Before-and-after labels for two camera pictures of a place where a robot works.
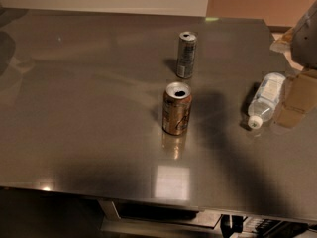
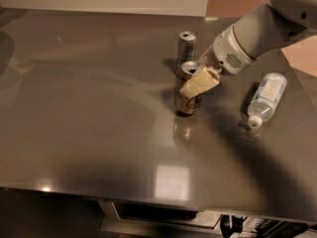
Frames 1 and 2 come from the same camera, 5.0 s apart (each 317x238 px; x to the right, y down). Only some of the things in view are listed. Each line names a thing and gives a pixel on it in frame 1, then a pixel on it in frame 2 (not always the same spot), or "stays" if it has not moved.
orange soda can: x=176 y=108 -> x=185 y=104
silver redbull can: x=186 y=54 stays
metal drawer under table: x=129 y=219 stays
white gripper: x=305 y=44 -> x=225 y=53
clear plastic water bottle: x=268 y=92 stays
